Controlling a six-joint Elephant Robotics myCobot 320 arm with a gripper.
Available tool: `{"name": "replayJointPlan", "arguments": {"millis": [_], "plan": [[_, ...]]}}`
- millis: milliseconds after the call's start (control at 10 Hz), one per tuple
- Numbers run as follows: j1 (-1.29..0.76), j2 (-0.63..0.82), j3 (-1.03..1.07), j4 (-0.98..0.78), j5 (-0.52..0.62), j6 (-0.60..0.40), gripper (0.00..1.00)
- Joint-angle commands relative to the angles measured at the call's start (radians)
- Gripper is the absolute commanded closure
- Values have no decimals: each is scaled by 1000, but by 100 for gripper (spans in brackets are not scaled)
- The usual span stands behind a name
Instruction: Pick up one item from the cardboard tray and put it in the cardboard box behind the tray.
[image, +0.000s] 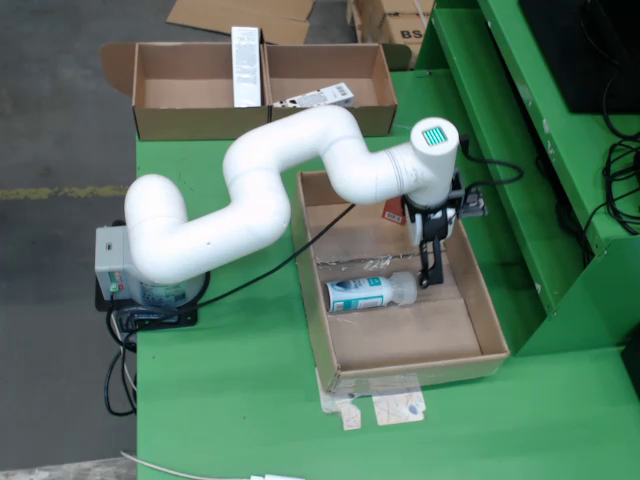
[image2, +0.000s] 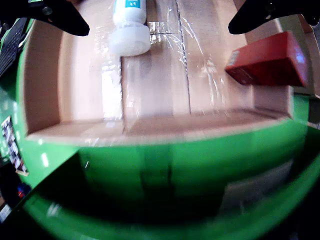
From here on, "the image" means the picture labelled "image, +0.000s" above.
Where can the cardboard box printed BS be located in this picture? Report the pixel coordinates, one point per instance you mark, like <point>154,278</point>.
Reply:
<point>402,32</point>

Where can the green metal cabinet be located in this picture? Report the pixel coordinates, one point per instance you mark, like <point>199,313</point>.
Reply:
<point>500,125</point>

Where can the shallow cardboard tray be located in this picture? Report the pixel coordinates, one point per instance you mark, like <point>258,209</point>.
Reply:
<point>400,340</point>

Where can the white carton box with barcode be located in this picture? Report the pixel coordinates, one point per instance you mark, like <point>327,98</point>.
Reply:
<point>325,95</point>

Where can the cardboard tab with blue logo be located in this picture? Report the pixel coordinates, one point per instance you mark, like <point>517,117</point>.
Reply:
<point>397,407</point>

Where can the grey robot controller box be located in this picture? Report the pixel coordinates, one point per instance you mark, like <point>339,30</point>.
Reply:
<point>110,260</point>

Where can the black monitor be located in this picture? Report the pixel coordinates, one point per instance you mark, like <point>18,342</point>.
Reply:
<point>575,50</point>

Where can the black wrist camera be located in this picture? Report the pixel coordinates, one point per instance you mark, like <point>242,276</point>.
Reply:
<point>474,204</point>

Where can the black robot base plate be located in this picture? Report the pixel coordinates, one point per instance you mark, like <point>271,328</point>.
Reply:
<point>165,320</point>

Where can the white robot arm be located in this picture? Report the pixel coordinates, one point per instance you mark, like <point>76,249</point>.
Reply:
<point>260,150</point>

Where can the red carton box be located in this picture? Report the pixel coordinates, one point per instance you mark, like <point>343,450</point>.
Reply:
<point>392,210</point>

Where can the white bottle with teal label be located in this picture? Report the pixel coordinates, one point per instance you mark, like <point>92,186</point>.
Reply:
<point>350,295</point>

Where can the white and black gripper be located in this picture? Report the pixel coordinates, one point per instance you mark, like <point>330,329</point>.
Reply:
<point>435,222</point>

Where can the tall white carton box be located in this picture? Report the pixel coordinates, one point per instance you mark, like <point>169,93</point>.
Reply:
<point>246,65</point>

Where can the white adapter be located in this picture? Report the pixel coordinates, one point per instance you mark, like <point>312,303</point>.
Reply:
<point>275,477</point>

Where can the small cardboard tab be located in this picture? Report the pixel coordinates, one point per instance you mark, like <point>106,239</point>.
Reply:
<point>350,417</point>

